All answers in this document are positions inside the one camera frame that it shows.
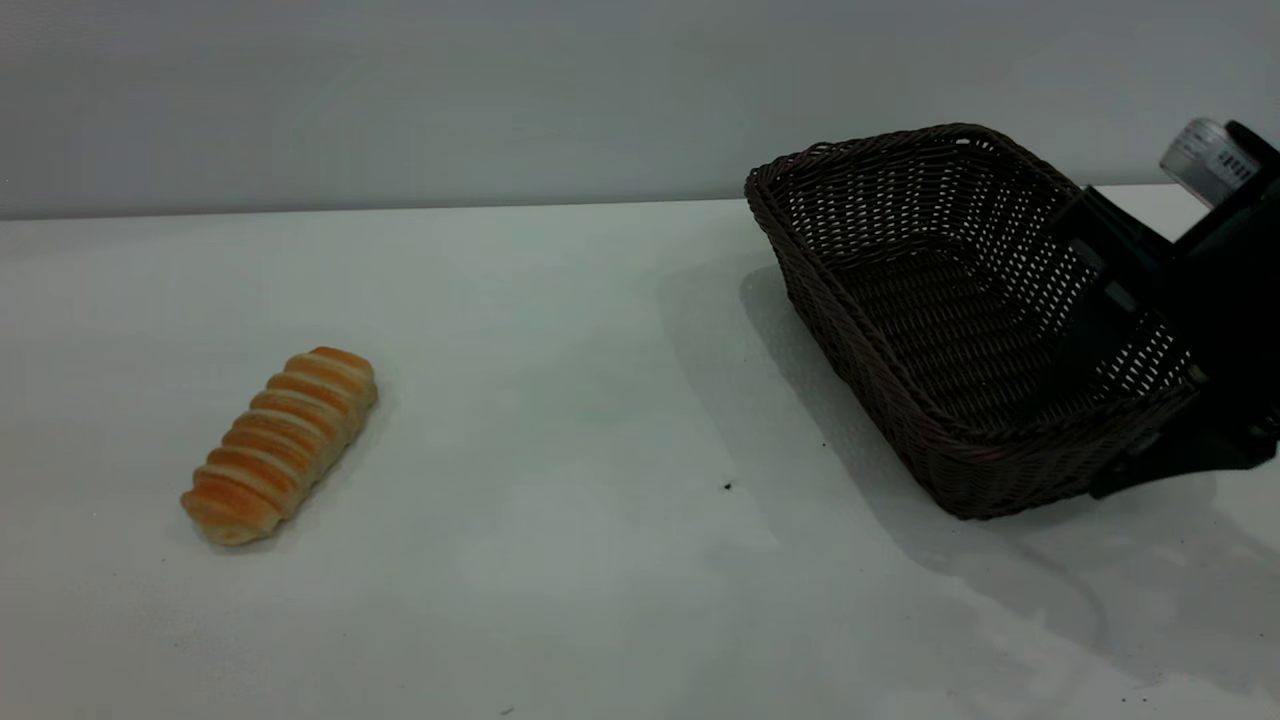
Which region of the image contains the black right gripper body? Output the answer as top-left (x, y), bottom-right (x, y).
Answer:
top-left (1150, 170), bottom-right (1280, 443)

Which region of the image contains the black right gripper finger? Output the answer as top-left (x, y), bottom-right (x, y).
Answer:
top-left (1055, 185), bottom-right (1193, 379)
top-left (1088, 418), bottom-right (1280, 501)

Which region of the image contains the dark brown wicker basket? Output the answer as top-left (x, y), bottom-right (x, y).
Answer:
top-left (744, 122), bottom-right (1201, 521)

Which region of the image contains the striped orange bread roll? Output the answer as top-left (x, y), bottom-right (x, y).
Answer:
top-left (180, 346), bottom-right (379, 547)

